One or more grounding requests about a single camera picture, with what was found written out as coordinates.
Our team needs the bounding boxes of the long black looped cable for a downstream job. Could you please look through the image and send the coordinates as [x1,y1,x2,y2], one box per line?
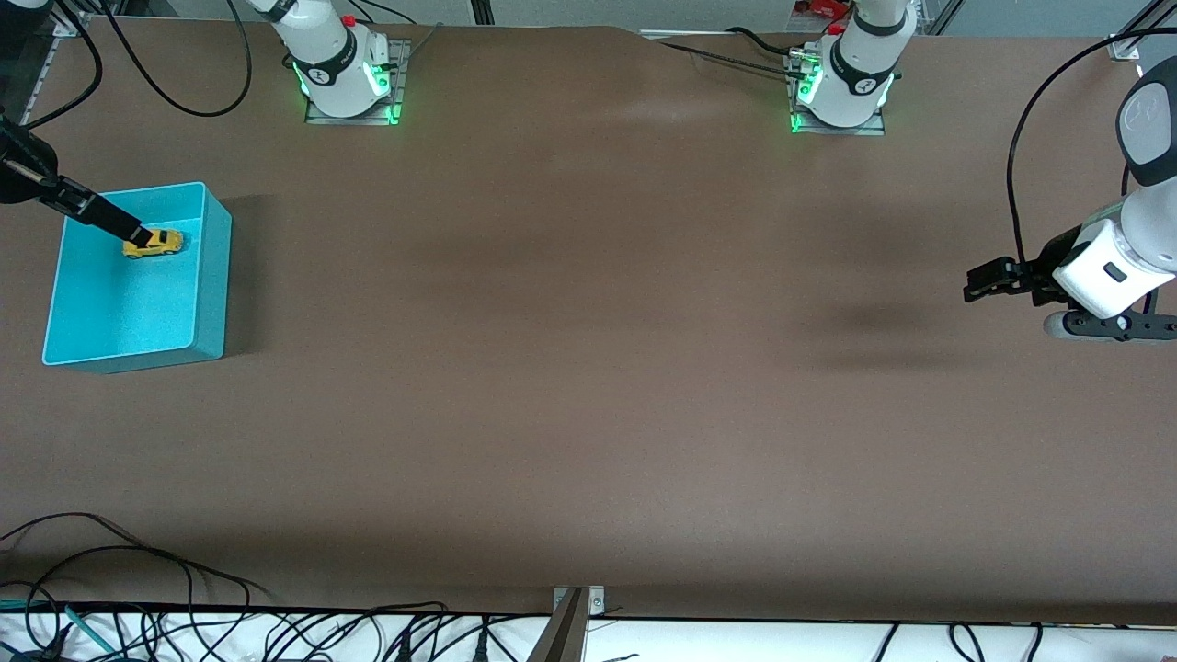
[0,511,272,610]

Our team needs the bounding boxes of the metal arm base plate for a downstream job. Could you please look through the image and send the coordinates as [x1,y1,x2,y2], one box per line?
[784,44,889,137]
[303,37,412,126]

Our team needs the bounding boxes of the small metal bracket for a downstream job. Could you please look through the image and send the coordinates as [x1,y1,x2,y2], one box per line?
[552,585,607,615]

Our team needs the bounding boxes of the dark grey metal bar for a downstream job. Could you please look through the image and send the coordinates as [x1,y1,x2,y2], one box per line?
[527,588,589,662]

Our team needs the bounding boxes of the thin black table cable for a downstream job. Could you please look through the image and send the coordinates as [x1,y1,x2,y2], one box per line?
[642,39,805,80]

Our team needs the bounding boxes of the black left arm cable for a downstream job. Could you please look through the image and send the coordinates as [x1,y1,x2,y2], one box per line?
[1006,28,1177,268]

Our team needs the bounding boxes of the aluminium frame struts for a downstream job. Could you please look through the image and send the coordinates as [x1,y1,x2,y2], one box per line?
[918,0,968,38]

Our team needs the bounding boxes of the teal plastic bin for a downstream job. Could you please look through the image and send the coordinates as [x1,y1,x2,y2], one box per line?
[40,181,234,375]

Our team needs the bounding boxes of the aluminium frame profile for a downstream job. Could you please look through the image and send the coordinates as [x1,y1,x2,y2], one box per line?
[18,9,82,139]
[1107,0,1177,62]

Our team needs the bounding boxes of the thin grey cable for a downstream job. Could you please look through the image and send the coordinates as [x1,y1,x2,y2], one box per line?
[403,22,444,67]

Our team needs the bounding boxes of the white lower shelf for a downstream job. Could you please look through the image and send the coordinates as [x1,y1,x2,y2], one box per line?
[0,603,1177,662]

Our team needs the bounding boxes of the teal cable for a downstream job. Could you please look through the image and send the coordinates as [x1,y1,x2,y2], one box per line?
[0,598,122,657]

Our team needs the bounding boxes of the yellow beetle toy car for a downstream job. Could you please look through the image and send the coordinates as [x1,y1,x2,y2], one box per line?
[122,227,186,261]

